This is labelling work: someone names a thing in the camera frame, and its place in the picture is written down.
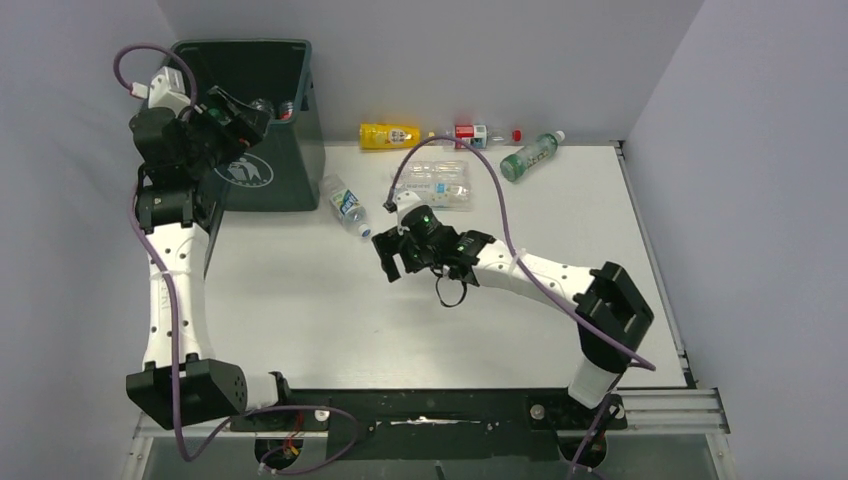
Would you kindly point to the green tinted bottle white cap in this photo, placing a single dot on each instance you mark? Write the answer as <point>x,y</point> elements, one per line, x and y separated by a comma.
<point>544,147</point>

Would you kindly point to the red label bottle front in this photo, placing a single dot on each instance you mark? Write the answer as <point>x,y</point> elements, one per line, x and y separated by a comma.
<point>285,110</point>

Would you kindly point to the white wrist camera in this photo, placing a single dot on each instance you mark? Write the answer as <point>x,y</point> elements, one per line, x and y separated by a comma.
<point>401,204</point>
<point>166,89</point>

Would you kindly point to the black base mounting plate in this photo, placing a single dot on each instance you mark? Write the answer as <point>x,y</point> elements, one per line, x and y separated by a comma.
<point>537,424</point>

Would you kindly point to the dark green trash bin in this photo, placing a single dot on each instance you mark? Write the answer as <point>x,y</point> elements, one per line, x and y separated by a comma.
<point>280,174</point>

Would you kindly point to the clear unlabelled bottle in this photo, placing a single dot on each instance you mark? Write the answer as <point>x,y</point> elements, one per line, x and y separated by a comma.
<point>433,170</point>

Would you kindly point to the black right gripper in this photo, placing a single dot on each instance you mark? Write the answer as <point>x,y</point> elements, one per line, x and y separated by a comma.
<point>388,243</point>

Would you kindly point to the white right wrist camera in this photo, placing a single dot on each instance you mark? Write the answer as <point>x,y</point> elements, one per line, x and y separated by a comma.
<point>401,204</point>

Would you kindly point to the blue label crushed bottle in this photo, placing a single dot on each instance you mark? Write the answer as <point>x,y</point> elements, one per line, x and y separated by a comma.
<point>263,105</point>

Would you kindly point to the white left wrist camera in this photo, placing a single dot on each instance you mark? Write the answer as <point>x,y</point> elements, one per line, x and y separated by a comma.
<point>166,89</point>

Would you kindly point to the aluminium frame rail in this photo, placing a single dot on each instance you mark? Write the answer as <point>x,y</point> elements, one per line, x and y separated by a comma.
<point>671,433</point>

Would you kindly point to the blue green label water bottle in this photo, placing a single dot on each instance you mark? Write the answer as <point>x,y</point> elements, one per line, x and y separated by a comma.
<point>346,206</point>

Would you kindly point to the white blue label tea bottle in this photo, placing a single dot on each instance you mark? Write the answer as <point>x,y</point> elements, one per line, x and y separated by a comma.
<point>440,195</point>

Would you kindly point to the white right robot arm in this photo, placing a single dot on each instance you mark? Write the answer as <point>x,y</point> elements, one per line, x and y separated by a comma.
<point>612,315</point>

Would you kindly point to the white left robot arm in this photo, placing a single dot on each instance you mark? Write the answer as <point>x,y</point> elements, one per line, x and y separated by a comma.
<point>176,215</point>

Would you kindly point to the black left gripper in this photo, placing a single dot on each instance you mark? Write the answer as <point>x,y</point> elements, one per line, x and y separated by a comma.
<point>245,131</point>

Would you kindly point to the red label bottle red cap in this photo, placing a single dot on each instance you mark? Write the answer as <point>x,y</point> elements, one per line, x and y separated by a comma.
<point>482,136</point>

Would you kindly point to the yellow juice bottle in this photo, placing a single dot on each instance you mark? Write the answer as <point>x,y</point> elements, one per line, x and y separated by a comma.
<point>381,136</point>

